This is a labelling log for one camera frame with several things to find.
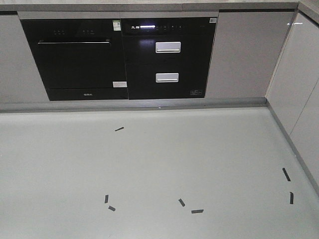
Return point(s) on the black built-in disinfection cabinet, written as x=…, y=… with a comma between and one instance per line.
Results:
x=140, y=35

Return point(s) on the silver lower drawer handle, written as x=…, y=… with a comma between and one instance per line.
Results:
x=167, y=77

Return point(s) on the silver upper drawer handle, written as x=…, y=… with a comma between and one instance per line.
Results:
x=168, y=47

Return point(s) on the silver drawer handle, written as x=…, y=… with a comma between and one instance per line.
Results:
x=167, y=77
x=168, y=47

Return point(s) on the black built-in dishwasher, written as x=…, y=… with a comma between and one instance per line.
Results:
x=78, y=59

